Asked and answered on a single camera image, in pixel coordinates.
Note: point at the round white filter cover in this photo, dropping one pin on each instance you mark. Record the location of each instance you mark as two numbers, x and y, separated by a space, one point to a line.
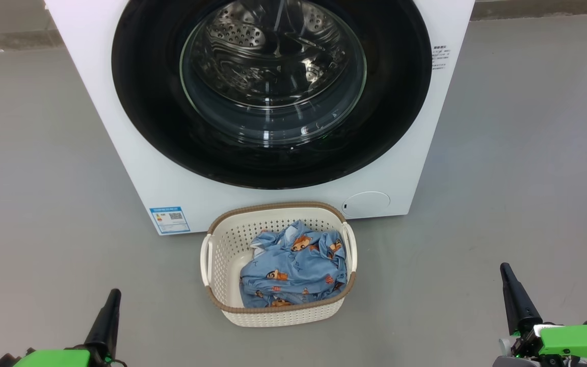
367 204

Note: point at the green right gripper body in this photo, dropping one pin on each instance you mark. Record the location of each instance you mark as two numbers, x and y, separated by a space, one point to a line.
574 341

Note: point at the cream perforated laundry basket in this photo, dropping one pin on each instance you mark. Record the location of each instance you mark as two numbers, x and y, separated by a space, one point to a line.
224 250

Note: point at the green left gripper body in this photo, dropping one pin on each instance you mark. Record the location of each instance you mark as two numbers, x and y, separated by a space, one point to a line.
54 358

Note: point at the black rimmed glass washer door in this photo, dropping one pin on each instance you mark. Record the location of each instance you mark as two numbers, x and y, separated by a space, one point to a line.
145 102

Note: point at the blue cartoon print garment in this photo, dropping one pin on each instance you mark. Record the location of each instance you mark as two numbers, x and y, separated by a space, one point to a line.
293 270

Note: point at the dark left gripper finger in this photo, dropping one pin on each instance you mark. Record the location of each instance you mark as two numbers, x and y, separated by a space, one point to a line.
104 331

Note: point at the blue energy label sticker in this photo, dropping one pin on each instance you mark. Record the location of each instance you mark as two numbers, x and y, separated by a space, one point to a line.
169 220

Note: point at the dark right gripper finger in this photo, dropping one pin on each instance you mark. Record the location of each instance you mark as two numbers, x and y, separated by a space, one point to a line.
520 311

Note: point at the white front-load washing machine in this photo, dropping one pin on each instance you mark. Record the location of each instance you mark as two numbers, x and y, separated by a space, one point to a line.
100 127

